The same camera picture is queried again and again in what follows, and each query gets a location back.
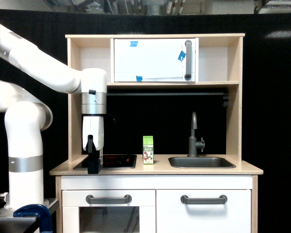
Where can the grey microwave door handle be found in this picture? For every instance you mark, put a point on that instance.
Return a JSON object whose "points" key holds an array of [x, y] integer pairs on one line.
{"points": [[188, 72]]}

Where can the blue clamp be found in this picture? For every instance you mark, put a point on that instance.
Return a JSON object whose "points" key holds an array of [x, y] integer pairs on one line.
{"points": [[41, 212]]}

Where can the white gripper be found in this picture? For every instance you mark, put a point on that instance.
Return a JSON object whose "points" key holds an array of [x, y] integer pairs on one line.
{"points": [[93, 140]]}

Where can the white oven door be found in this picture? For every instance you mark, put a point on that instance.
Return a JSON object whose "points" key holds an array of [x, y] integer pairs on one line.
{"points": [[138, 216]]}

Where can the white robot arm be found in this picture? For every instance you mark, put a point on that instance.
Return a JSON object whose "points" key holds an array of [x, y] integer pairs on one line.
{"points": [[25, 116]]}

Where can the grey toy faucet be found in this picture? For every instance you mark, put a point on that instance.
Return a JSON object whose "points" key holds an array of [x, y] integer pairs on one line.
{"points": [[194, 144]]}

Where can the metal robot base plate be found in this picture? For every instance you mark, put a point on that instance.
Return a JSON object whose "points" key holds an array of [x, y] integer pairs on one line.
{"points": [[6, 213]]}

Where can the grey cabinet door handle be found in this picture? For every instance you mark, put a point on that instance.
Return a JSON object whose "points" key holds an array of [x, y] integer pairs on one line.
{"points": [[222, 199]]}

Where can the white milk carton box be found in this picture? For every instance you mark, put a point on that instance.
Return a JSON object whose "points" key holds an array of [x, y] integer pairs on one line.
{"points": [[101, 157]]}

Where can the grey oven door handle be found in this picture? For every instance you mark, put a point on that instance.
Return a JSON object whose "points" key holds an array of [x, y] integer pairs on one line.
{"points": [[90, 199]]}

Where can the white cabinet door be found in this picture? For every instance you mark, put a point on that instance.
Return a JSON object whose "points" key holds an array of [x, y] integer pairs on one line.
{"points": [[175, 217]]}

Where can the green juice carton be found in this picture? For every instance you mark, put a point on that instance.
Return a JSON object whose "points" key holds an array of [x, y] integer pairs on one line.
{"points": [[148, 150]]}

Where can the black toy stove top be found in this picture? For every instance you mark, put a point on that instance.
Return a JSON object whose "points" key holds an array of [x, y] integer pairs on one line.
{"points": [[122, 161]]}

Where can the grey toy sink basin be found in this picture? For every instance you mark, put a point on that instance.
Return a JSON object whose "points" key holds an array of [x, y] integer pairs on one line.
{"points": [[200, 162]]}

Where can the wooden toy kitchen frame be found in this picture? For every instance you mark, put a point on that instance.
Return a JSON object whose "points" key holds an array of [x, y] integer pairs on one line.
{"points": [[219, 65]]}

